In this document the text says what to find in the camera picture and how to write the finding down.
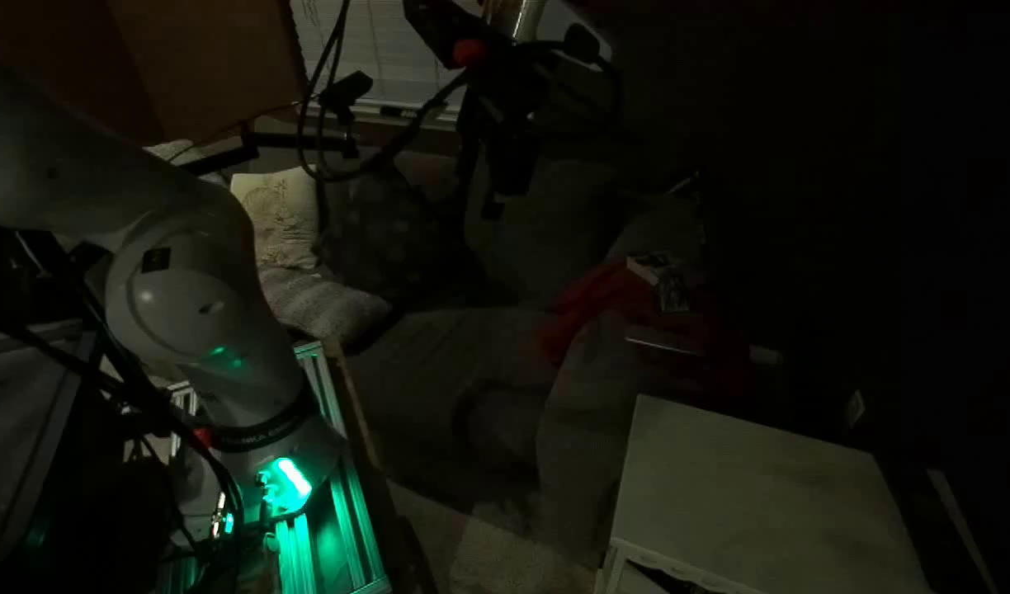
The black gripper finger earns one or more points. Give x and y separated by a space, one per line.
507 170
531 165

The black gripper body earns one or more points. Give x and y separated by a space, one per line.
507 102

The robot base stand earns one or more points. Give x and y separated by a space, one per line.
328 534

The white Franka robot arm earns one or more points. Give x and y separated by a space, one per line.
178 286

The grey fabric sofa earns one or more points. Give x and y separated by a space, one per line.
441 363

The white window blind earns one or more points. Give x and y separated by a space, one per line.
386 43

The red cloth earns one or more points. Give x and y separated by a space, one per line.
591 307

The white pillow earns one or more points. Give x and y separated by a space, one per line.
294 266

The white lattice side table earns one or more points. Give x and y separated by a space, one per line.
746 507

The grey box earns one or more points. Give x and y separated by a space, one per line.
20 417

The black camera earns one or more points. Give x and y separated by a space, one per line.
349 89

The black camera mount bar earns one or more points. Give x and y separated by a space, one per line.
236 150

